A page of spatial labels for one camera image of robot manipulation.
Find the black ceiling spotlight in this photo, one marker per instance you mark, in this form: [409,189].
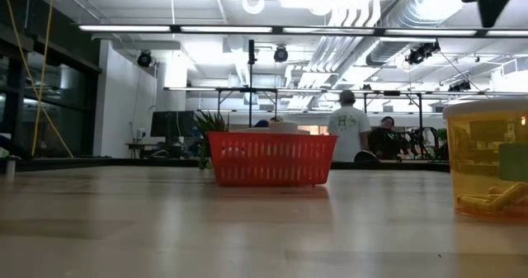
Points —
[144,59]
[281,54]

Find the ceiling light tube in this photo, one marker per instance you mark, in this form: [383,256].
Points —
[227,29]
[123,28]
[330,30]
[507,33]
[429,32]

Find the round white pendant lamp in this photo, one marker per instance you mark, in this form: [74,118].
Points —
[247,3]

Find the green leafy plant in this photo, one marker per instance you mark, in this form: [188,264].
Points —
[208,123]

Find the thin black pole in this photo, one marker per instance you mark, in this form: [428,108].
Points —
[251,72]

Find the person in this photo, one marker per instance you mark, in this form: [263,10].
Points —
[261,124]
[385,142]
[348,129]

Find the office desk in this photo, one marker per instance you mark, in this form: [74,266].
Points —
[161,148]

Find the black background robot arm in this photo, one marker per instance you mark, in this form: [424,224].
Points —
[422,144]

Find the small white post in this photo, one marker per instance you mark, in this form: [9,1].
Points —
[11,166]

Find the amber pill bottle green label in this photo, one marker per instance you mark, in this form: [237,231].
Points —
[474,154]

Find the white plastic pill bottle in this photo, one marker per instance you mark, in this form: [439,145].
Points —
[283,127]

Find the black spotlight cluster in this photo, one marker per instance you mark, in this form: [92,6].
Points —
[460,86]
[420,53]

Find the white cup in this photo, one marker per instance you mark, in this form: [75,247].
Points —
[141,135]

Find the black computer monitor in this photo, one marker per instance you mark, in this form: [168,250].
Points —
[172,124]

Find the yellow capsule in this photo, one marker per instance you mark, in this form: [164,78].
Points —
[509,195]
[474,204]

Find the red plastic slotted basket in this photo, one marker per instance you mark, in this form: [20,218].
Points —
[272,160]

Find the silver spiral ventilation duct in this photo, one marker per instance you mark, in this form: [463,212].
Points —
[396,30]

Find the black metal rig frame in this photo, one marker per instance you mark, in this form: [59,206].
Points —
[420,121]
[247,90]

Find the black chair back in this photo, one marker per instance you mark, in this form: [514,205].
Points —
[366,157]

